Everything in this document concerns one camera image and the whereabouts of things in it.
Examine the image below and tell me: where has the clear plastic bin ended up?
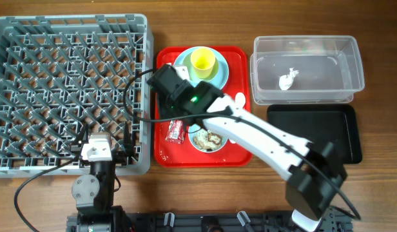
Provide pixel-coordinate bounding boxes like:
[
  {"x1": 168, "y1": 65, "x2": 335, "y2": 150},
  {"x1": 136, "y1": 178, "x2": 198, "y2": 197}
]
[{"x1": 249, "y1": 35, "x2": 365, "y2": 105}]

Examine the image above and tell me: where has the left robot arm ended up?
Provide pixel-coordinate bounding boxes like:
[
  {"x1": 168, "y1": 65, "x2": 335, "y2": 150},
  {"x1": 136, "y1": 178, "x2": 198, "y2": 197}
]
[{"x1": 66, "y1": 124, "x2": 135, "y2": 232}]

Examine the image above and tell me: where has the grey dishwasher rack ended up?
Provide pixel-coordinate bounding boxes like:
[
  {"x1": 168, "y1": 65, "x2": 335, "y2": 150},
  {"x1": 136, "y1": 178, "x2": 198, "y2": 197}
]
[{"x1": 0, "y1": 14, "x2": 154, "y2": 178}]

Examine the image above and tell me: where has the red plastic tray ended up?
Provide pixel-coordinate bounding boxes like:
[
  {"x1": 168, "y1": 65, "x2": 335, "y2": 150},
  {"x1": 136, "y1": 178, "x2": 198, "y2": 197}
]
[{"x1": 153, "y1": 46, "x2": 253, "y2": 168}]

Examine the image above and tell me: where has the white plastic spoon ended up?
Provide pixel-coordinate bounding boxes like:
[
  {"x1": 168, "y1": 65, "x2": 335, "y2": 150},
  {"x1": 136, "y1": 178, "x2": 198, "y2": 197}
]
[{"x1": 235, "y1": 92, "x2": 246, "y2": 108}]

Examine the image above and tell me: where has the black waste tray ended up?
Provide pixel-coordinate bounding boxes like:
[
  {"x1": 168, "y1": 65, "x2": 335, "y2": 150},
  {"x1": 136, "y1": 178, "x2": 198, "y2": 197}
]
[{"x1": 267, "y1": 104, "x2": 363, "y2": 164}]

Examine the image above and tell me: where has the food scraps and rice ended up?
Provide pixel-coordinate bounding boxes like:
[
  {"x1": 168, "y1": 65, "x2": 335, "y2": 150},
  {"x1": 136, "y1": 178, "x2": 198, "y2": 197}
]
[{"x1": 193, "y1": 129, "x2": 223, "y2": 152}]

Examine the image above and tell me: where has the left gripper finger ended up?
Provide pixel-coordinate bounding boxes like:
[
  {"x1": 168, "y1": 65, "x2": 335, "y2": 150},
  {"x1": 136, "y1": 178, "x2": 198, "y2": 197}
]
[
  {"x1": 123, "y1": 123, "x2": 134, "y2": 155},
  {"x1": 75, "y1": 123, "x2": 88, "y2": 146}
]

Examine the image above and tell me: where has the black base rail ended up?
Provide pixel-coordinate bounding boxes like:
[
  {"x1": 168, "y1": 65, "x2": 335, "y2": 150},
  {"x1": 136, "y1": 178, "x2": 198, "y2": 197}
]
[{"x1": 66, "y1": 211, "x2": 353, "y2": 232}]

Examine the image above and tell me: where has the red sauce packet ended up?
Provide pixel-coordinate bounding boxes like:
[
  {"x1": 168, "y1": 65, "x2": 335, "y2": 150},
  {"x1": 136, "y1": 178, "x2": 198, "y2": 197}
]
[{"x1": 165, "y1": 120, "x2": 186, "y2": 144}]

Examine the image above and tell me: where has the white napkin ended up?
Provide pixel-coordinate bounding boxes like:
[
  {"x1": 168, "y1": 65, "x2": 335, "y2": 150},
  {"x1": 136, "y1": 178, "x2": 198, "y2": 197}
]
[{"x1": 278, "y1": 68, "x2": 299, "y2": 90}]

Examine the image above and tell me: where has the yellow plastic cup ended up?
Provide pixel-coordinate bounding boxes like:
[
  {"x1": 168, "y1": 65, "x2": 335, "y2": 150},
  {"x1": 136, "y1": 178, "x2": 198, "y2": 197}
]
[{"x1": 190, "y1": 47, "x2": 216, "y2": 79}]

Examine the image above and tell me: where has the light blue small bowl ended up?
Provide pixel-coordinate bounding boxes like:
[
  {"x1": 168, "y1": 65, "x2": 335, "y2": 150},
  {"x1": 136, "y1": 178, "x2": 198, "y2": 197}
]
[{"x1": 188, "y1": 124, "x2": 228, "y2": 153}]

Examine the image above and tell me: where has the light blue plate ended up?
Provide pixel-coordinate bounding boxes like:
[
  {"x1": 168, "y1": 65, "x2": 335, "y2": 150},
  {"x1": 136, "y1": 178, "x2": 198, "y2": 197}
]
[{"x1": 173, "y1": 46, "x2": 229, "y2": 89}]

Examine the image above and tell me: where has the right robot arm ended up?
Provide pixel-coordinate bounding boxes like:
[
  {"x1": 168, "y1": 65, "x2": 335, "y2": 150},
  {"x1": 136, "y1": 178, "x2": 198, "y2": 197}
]
[{"x1": 147, "y1": 64, "x2": 347, "y2": 231}]

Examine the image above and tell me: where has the green shallow bowl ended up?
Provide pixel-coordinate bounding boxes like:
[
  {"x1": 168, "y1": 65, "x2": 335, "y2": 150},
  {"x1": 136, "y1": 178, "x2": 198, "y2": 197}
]
[{"x1": 183, "y1": 53, "x2": 218, "y2": 82}]

